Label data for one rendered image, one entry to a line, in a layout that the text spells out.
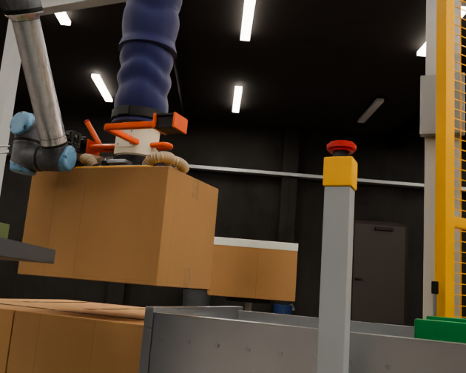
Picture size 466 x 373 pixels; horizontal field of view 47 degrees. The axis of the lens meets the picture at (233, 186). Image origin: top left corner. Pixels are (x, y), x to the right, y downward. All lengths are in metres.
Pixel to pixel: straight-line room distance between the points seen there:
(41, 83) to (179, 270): 0.78
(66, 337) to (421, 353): 1.17
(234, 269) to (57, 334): 1.98
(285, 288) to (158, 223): 2.12
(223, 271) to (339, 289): 2.58
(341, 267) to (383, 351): 0.27
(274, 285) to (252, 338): 2.33
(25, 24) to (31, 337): 1.06
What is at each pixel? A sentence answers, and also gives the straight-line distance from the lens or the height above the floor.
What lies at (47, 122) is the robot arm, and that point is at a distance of 1.92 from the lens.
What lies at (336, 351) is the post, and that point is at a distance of 1.25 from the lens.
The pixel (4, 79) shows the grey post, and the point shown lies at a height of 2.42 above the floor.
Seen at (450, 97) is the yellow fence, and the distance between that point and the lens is 2.30.
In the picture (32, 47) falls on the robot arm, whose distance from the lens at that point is 1.87.
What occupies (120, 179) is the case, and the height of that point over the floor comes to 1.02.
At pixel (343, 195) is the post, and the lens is 1.26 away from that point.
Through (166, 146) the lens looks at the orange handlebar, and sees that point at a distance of 2.08.
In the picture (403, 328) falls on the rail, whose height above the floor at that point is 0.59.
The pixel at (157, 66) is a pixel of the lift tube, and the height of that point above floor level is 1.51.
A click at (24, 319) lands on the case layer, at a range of 2.13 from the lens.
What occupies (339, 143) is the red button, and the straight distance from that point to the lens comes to 1.29.
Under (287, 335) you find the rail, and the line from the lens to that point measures 1.46.
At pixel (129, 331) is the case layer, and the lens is 1.85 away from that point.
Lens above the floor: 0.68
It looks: 11 degrees up
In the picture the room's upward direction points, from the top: 4 degrees clockwise
